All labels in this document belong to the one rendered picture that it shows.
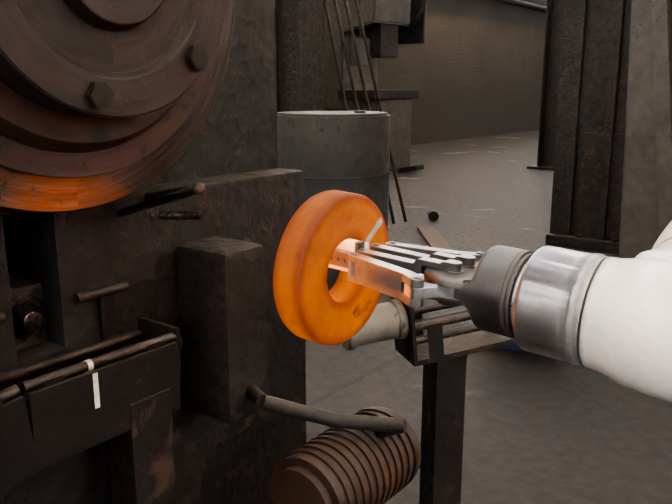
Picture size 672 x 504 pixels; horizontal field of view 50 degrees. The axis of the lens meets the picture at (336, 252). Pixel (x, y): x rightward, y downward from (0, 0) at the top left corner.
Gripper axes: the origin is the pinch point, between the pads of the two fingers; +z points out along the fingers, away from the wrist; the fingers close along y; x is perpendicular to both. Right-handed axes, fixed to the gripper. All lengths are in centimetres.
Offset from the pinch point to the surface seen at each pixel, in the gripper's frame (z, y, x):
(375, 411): 11.6, 27.0, -31.7
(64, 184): 22.9, -15.2, 5.4
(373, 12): 446, 647, 79
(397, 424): 4.1, 21.0, -28.8
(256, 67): 39, 29, 17
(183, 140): 23.1, 0.4, 8.9
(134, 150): 21.3, -7.9, 8.5
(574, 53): 121, 398, 32
